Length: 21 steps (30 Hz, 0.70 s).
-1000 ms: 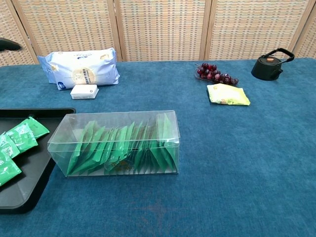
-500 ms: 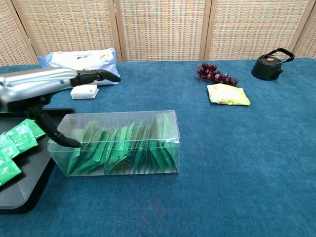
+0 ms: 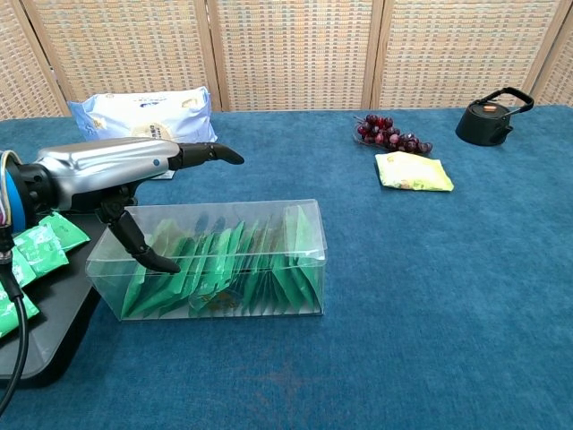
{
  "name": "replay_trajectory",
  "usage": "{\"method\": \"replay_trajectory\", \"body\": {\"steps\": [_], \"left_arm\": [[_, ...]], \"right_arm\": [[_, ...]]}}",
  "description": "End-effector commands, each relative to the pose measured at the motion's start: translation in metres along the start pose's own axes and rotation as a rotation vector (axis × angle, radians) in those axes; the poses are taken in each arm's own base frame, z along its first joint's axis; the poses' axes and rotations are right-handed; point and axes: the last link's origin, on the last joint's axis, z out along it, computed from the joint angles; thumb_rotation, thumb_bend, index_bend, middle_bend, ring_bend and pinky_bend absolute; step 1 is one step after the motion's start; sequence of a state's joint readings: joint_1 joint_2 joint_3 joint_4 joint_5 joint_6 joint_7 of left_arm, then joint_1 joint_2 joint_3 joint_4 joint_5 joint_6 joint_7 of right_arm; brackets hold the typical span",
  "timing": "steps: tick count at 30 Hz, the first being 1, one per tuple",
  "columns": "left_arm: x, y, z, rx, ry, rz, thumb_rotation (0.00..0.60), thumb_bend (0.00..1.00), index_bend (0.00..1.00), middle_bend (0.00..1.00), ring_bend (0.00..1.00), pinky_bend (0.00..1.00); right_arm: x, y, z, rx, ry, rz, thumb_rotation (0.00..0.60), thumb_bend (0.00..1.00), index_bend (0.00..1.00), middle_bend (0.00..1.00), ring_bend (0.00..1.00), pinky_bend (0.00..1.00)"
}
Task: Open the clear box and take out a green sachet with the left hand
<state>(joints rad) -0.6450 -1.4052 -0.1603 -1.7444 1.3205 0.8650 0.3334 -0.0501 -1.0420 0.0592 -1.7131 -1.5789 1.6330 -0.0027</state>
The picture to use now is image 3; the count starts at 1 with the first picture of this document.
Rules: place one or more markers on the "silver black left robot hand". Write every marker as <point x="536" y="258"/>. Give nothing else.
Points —
<point x="112" y="165"/>

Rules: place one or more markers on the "clear plastic box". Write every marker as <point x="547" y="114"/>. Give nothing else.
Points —
<point x="250" y="277"/>

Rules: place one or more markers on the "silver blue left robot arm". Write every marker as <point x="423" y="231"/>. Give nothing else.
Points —
<point x="13" y="197"/>

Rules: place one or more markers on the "black plastic tray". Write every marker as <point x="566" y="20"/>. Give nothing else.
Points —
<point x="58" y="309"/>

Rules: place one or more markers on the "white plastic package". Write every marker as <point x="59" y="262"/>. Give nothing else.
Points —
<point x="147" y="112"/>

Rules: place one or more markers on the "wooden rattan folding screen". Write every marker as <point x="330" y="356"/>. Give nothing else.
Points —
<point x="291" y="49"/>

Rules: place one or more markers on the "red grape bunch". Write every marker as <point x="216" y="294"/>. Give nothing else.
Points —
<point x="385" y="134"/>

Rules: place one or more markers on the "yellow green snack packet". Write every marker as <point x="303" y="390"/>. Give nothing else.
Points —
<point x="412" y="172"/>

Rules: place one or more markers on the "blue table cloth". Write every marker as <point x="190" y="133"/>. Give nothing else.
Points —
<point x="403" y="291"/>

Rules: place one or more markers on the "black kettle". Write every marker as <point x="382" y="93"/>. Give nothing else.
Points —
<point x="481" y="123"/>

